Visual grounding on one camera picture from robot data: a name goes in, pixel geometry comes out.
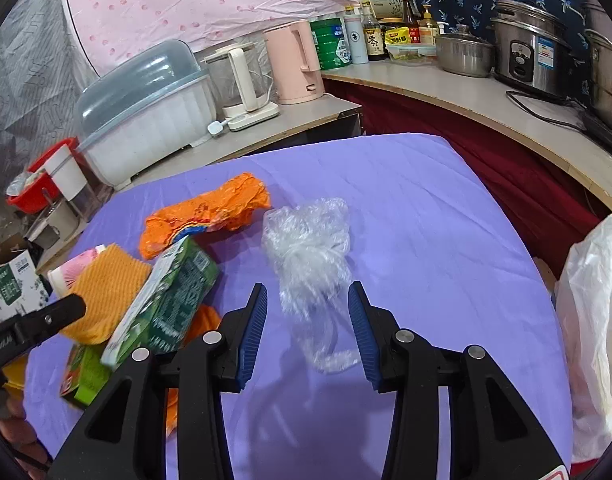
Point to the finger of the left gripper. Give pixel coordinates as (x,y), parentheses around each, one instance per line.
(22,333)

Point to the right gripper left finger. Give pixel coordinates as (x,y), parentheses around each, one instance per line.
(122,435)

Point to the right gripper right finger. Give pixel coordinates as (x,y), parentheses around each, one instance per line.
(493,432)

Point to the green wasabi box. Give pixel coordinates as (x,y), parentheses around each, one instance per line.
(84,375)

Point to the pink white paper cup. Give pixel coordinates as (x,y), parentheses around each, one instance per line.
(64,276)

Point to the orange foam net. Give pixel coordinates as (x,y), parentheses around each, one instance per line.
(108,285)

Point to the green white milk carton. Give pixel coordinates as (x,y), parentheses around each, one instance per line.
(163,310)

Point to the clear plastic bag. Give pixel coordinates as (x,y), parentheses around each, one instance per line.
(307,248)

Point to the orange snack wrapper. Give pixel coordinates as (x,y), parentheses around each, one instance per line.
(229,207)

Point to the white lined trash bin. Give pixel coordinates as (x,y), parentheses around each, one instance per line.
(583,303)

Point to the person's left hand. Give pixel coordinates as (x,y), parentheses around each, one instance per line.
(20,433)

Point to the milk cardboard box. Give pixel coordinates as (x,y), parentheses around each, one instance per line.
(22,290)

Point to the red plastic basin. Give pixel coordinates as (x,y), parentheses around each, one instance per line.
(34,197)

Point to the white blender cup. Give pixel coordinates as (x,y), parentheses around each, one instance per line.
(66,174)

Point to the purple tablecloth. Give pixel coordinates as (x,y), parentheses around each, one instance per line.
(428,242)

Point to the red skirt cloth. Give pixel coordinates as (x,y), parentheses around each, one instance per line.
(549,209)

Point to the white dish rack with lid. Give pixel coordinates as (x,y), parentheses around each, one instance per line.
(143,111)

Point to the glass electric kettle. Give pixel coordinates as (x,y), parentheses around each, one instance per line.
(242,88)

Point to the small steel pot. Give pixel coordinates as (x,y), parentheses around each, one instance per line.
(464,54)

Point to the silver rice cooker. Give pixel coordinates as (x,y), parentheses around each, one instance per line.
(531,52)

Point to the pink electric kettle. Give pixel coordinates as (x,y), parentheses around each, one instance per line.
(294,63)

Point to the soy sauce bottle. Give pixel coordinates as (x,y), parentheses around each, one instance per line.
(373,34)

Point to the white thermos bottle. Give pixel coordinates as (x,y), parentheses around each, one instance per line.
(355,35)

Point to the large steel steamer pot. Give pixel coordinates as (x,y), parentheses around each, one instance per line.
(598,32)

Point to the green tin can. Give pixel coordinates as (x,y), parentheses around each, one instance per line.
(330,43)

